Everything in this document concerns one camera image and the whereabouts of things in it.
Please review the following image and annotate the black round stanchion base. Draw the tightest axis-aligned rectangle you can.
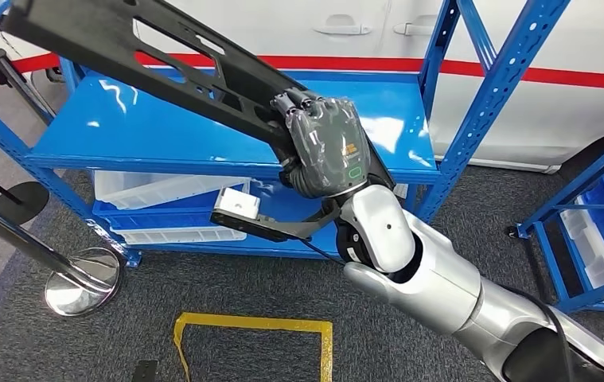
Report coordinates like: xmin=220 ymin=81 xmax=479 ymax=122
xmin=0 ymin=160 xmax=51 ymax=225

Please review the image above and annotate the long black plastic part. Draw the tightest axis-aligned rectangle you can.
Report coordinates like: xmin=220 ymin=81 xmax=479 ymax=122
xmin=0 ymin=0 xmax=395 ymax=191

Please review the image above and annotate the blue wheeled shelf rack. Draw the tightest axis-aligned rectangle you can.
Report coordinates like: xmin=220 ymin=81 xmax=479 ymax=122
xmin=507 ymin=126 xmax=604 ymax=316

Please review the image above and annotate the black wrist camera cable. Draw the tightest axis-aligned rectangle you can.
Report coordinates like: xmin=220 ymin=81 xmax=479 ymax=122
xmin=298 ymin=240 xmax=346 ymax=266

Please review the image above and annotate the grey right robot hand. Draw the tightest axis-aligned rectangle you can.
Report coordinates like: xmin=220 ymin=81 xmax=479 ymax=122
xmin=270 ymin=88 xmax=374 ymax=201

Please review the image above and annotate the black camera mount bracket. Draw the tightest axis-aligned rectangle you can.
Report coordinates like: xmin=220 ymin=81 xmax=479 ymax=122
xmin=210 ymin=197 xmax=342 ymax=244

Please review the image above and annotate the black upper arm cable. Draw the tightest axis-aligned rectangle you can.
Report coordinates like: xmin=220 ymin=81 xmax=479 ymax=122
xmin=501 ymin=286 xmax=577 ymax=382

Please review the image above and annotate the white car with red stripe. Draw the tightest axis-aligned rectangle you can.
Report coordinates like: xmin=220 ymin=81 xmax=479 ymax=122
xmin=0 ymin=0 xmax=604 ymax=175

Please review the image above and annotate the blue metal shelf rack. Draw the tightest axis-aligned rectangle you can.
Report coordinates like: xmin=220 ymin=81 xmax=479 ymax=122
xmin=0 ymin=0 xmax=571 ymax=269

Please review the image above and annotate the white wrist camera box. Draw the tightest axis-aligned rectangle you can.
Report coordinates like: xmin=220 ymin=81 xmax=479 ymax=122
xmin=216 ymin=188 xmax=260 ymax=220

